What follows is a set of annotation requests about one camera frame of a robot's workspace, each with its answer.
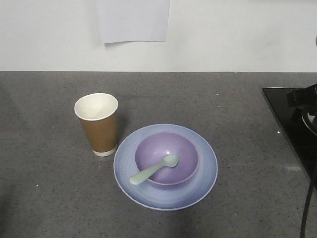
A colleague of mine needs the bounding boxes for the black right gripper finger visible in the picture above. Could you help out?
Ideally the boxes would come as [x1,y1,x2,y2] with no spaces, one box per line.
[291,107,306,122]
[286,84,317,107]

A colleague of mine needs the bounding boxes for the pale green plastic spoon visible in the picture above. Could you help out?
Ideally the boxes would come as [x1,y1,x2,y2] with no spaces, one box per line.
[129,155,179,185]

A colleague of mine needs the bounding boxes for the purple plastic bowl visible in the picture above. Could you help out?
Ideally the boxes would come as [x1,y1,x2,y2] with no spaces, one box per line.
[130,131,199,187]

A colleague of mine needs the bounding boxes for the white cup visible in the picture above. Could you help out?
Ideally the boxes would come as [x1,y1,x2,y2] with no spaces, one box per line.
[74,93,118,157]

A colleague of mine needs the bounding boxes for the light blue plastic plate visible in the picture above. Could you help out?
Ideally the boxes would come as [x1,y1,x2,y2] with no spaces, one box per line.
[113,123,218,211]

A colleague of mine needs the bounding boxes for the black induction cooktop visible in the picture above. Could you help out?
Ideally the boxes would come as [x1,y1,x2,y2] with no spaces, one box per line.
[262,87,317,179]

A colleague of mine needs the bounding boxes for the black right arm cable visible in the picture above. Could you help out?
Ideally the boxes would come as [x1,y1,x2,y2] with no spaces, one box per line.
[300,178,317,238]

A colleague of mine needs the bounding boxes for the white paper on wall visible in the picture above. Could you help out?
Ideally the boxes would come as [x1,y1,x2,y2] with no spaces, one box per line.
[95,0,170,44]

